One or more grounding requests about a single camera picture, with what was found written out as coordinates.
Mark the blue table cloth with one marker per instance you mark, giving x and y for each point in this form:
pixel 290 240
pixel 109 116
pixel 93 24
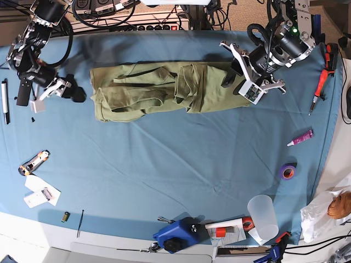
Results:
pixel 172 164

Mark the small green battery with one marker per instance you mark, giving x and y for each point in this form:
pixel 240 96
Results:
pixel 65 216

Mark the orange black tool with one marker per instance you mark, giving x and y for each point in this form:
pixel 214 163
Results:
pixel 330 52

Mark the black tweezers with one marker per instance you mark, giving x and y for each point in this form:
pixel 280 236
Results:
pixel 80 224

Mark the white black marker pen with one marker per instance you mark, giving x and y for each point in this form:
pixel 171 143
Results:
pixel 4 94

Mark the blue clamp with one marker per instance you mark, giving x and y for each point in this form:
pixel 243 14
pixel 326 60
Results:
pixel 275 253

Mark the blue plastic box device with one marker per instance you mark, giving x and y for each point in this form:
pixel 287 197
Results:
pixel 180 234

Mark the white paper cards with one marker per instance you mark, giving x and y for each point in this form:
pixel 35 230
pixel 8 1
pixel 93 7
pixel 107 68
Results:
pixel 41 192

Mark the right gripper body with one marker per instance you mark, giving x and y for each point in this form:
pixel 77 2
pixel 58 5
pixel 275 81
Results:
pixel 58 88

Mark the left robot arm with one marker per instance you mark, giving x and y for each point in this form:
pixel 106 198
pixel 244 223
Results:
pixel 287 38

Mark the white plastic bag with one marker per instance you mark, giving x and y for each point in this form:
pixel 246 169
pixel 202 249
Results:
pixel 326 211

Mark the black remote control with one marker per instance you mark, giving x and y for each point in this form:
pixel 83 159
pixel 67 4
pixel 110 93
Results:
pixel 24 92

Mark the orange utility knife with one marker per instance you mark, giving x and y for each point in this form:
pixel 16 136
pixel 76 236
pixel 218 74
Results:
pixel 30 166

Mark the translucent plastic cup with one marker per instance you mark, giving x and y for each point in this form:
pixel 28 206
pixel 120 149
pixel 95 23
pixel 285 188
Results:
pixel 262 213

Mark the orange screwdriver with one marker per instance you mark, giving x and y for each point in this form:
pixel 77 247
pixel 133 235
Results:
pixel 323 77

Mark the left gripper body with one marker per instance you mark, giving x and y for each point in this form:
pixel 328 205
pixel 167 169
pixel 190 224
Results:
pixel 257 76

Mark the pink glue tube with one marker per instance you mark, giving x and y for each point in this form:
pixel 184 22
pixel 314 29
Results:
pixel 306 136

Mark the orange tape roll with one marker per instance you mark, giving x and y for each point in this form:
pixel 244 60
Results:
pixel 247 223

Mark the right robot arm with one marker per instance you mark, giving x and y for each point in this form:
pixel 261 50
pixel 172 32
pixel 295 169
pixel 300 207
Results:
pixel 40 80

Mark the purple tape roll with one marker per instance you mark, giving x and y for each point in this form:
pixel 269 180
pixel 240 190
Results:
pixel 287 171

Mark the olive green t-shirt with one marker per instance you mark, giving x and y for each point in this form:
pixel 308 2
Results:
pixel 127 92

